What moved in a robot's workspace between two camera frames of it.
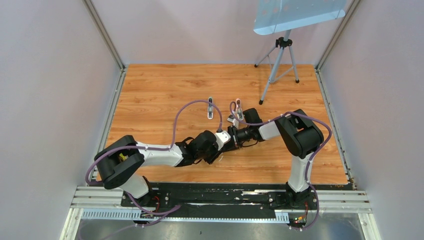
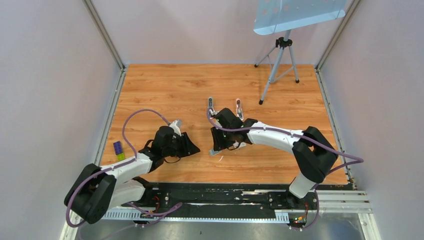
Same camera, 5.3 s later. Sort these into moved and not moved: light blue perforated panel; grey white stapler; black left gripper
Moved: black left gripper
Not moved: grey white stapler; light blue perforated panel
